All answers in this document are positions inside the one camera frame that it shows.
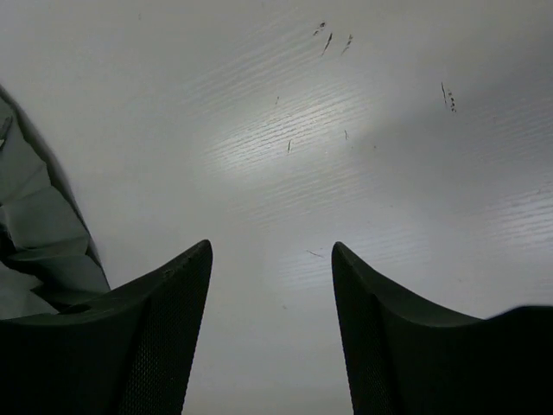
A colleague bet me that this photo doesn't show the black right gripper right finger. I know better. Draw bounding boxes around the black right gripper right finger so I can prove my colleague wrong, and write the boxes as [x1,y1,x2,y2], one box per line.
[332,242,552,414]

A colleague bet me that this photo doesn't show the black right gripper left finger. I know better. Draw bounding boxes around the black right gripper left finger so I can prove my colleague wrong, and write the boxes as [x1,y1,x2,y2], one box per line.
[1,240,213,414]

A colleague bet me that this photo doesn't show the grey pleated skirt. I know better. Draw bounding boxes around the grey pleated skirt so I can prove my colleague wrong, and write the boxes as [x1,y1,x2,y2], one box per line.
[1,93,110,320]

